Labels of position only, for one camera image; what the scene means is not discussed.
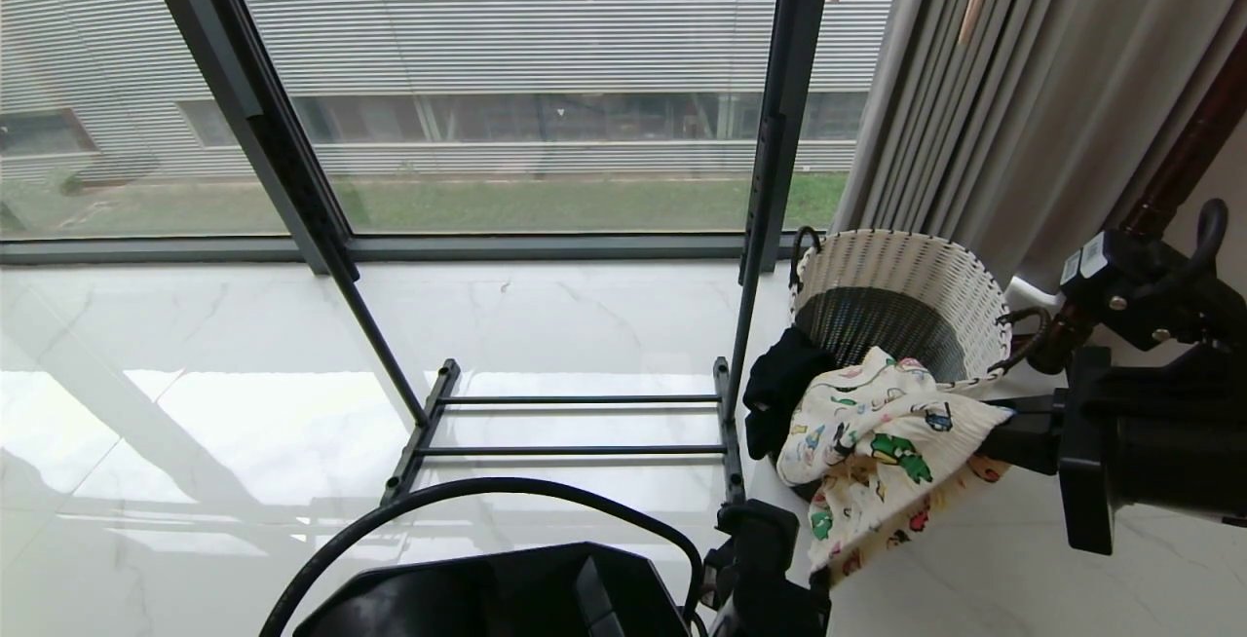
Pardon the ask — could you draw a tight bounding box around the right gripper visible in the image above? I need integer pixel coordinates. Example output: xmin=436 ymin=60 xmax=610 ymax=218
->
xmin=1057 ymin=345 xmax=1247 ymax=557

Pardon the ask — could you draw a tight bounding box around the cream printed garment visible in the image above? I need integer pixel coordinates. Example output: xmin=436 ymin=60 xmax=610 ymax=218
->
xmin=775 ymin=346 xmax=1016 ymax=587

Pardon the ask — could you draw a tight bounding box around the white laundry basket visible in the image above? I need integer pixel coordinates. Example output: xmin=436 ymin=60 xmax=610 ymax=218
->
xmin=775 ymin=227 xmax=1055 ymax=502

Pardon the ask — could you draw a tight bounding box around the black clothes rack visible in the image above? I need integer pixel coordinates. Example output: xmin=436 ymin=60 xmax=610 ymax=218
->
xmin=136 ymin=0 xmax=817 ymax=511

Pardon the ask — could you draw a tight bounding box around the dark brown wooden coat stand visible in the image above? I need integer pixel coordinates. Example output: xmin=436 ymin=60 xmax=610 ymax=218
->
xmin=1026 ymin=28 xmax=1247 ymax=377

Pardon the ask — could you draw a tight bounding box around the beige curtain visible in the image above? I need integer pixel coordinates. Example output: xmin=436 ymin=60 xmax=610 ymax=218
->
xmin=831 ymin=0 xmax=1247 ymax=295

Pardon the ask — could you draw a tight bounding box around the black garment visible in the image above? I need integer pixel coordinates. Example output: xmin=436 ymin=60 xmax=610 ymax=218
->
xmin=742 ymin=326 xmax=841 ymax=463

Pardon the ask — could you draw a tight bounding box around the window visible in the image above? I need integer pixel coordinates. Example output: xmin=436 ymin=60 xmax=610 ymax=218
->
xmin=0 ymin=0 xmax=917 ymax=276

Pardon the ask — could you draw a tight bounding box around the black cable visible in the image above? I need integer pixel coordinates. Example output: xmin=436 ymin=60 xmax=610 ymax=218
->
xmin=257 ymin=476 xmax=706 ymax=637
xmin=1130 ymin=197 xmax=1230 ymax=305

